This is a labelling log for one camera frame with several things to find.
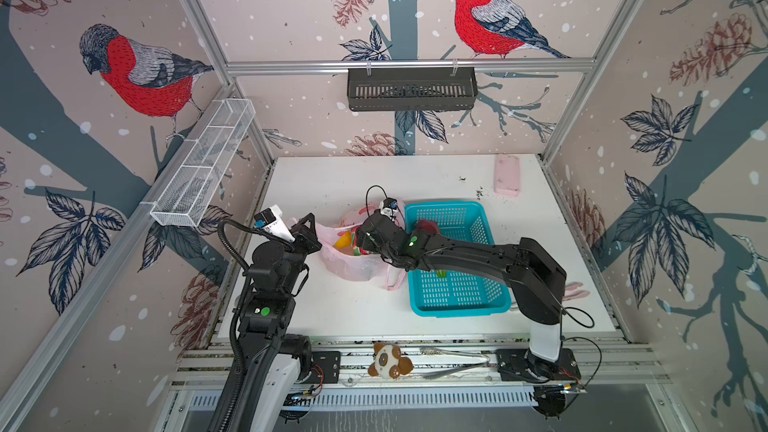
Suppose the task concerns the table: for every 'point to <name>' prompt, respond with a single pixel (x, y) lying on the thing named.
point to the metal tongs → (444, 373)
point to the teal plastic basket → (454, 292)
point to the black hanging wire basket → (412, 89)
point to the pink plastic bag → (355, 267)
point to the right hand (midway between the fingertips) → (360, 237)
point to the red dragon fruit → (427, 225)
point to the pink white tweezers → (572, 294)
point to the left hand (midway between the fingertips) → (312, 215)
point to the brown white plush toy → (388, 362)
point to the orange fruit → (343, 241)
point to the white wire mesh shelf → (182, 193)
